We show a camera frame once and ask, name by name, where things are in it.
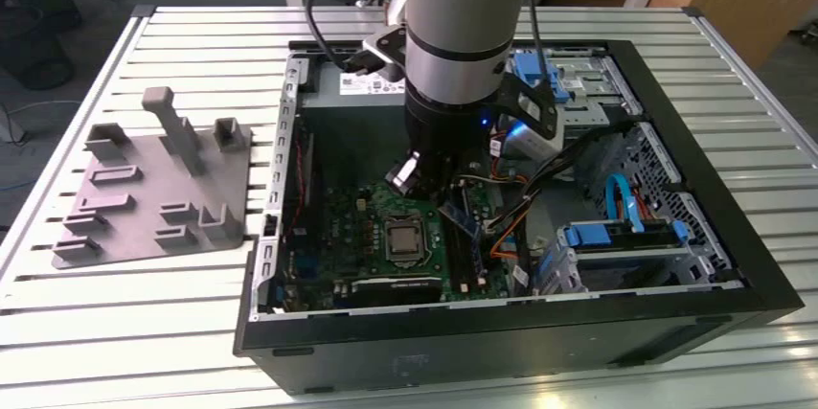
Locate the pale blue data cable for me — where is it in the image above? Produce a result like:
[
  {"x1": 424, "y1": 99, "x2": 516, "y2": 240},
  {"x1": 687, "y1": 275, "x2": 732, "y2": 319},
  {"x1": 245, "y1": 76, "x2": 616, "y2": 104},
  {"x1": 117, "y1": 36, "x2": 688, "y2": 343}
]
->
[{"x1": 535, "y1": 255, "x2": 563, "y2": 295}]

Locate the black office chair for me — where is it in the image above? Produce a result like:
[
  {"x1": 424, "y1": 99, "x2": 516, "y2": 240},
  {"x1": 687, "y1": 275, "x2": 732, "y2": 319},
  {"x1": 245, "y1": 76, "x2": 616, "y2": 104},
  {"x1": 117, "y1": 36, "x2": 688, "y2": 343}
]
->
[{"x1": 0, "y1": 0, "x2": 84, "y2": 92}]

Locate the black camera cable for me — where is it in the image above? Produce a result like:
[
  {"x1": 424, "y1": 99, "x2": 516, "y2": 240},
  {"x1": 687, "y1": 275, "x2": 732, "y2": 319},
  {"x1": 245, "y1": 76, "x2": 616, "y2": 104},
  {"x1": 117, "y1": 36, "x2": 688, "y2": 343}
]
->
[{"x1": 304, "y1": 0, "x2": 395, "y2": 73}]

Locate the gray power supply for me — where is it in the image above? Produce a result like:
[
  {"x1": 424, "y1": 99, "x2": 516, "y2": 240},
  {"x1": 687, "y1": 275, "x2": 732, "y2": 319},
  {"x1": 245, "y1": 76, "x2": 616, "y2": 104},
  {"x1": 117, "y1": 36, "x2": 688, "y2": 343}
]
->
[{"x1": 299, "y1": 63, "x2": 409, "y2": 190}]

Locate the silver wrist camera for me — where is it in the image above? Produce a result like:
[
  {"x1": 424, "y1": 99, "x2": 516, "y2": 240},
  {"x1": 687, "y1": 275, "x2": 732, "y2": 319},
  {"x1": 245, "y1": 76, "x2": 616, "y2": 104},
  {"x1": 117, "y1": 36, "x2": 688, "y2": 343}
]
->
[
  {"x1": 509, "y1": 124, "x2": 567, "y2": 154},
  {"x1": 344, "y1": 25, "x2": 409, "y2": 82}
]

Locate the black graphics card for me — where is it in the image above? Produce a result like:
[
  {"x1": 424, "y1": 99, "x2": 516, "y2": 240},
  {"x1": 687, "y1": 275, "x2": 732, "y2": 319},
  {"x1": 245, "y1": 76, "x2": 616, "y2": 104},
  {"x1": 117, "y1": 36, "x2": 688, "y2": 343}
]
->
[{"x1": 348, "y1": 276, "x2": 444, "y2": 307}]

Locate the metal CPU socket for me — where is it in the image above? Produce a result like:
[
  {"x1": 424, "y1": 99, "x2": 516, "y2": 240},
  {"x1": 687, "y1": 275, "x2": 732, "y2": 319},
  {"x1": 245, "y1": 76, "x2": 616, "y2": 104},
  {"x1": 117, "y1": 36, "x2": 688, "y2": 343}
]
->
[{"x1": 380, "y1": 211, "x2": 428, "y2": 270}]

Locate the orange wire bundle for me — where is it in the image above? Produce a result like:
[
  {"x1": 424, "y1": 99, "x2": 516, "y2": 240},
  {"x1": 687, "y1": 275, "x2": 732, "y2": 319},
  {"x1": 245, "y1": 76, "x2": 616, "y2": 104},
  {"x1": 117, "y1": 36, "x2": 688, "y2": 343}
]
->
[{"x1": 488, "y1": 221, "x2": 531, "y2": 261}]

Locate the green motherboard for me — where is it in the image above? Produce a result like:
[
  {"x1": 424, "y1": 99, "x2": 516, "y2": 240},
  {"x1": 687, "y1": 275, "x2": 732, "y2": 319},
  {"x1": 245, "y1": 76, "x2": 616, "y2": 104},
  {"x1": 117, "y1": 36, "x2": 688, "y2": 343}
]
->
[{"x1": 273, "y1": 178, "x2": 512, "y2": 309}]

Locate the black PC case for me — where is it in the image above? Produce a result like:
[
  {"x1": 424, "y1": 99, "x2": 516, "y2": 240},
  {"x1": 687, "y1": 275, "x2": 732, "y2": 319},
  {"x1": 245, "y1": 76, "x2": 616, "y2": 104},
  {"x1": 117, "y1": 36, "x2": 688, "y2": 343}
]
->
[{"x1": 232, "y1": 37, "x2": 804, "y2": 396}]

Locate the blue drive bay carrier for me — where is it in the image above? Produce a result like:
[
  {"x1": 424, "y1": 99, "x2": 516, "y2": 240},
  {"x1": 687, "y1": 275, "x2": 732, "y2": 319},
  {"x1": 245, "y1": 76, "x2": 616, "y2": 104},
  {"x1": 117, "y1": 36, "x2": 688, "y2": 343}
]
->
[{"x1": 509, "y1": 53, "x2": 570, "y2": 104}]

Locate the blue RAM stick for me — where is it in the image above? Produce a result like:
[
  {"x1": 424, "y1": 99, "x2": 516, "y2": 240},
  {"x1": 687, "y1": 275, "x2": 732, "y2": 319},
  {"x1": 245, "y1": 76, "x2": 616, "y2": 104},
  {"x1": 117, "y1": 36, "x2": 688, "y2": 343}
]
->
[{"x1": 437, "y1": 200, "x2": 483, "y2": 239}]

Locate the blue carrier hard disk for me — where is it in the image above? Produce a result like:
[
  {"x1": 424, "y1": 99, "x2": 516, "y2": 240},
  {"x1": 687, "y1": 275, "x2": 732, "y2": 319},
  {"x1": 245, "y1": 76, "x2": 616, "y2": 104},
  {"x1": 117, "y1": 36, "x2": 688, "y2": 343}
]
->
[{"x1": 564, "y1": 219, "x2": 688, "y2": 250}]

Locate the black cable bundle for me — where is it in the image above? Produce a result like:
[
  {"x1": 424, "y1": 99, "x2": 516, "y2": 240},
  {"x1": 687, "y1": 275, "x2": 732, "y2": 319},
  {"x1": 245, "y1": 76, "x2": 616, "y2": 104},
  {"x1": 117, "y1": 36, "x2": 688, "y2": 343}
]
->
[{"x1": 484, "y1": 119, "x2": 647, "y2": 295}]

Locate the blue flat data cable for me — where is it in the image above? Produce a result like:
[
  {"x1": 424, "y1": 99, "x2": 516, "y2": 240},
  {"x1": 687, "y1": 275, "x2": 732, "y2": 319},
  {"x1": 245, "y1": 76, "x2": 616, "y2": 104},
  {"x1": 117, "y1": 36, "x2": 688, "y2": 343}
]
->
[{"x1": 603, "y1": 172, "x2": 644, "y2": 233}]

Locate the silver CPU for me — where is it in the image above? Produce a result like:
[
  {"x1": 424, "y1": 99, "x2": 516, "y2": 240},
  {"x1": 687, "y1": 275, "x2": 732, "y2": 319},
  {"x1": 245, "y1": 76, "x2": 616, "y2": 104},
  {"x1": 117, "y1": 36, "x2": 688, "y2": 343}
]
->
[{"x1": 385, "y1": 225, "x2": 424, "y2": 256}]

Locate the gray parts rack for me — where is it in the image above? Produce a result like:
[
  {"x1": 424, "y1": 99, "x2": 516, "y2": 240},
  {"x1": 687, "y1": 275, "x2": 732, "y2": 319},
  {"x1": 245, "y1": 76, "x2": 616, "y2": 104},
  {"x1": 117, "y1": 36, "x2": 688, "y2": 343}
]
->
[{"x1": 48, "y1": 86, "x2": 257, "y2": 270}]

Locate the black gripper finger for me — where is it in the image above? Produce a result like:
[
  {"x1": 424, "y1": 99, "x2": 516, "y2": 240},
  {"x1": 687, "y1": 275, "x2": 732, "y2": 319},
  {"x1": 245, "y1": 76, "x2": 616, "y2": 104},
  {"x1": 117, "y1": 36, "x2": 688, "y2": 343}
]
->
[{"x1": 384, "y1": 149, "x2": 424, "y2": 197}]

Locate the black RAM slot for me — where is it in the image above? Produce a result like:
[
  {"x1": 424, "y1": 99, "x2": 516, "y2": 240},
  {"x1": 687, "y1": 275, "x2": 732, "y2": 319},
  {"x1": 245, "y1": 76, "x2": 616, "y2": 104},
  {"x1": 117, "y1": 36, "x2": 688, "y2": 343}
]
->
[{"x1": 445, "y1": 216, "x2": 475, "y2": 291}]

